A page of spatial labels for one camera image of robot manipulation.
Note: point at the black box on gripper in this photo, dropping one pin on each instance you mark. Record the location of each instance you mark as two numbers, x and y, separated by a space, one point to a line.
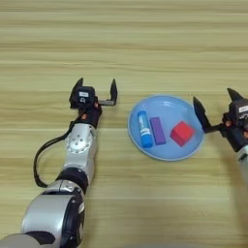
84 96
240 110

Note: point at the blue glue stick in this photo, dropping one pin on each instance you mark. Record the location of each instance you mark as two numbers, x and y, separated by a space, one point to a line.
144 129

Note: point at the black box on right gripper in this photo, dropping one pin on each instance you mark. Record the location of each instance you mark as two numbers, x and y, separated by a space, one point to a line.
240 110

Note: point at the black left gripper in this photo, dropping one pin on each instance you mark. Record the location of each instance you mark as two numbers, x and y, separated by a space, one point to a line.
92 116

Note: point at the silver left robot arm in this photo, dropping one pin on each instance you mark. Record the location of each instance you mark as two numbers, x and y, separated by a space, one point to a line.
79 145

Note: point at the light blue round plate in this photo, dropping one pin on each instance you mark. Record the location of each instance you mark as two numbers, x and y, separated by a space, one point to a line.
164 106

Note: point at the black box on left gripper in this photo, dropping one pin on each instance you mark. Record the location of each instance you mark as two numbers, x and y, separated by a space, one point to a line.
84 96

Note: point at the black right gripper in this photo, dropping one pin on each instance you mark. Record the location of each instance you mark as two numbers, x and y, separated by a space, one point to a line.
237 135

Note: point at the purple rectangular block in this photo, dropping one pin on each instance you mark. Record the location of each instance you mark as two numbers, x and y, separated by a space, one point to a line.
158 130

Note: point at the red cube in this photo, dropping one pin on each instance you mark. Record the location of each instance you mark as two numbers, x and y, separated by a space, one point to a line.
182 133

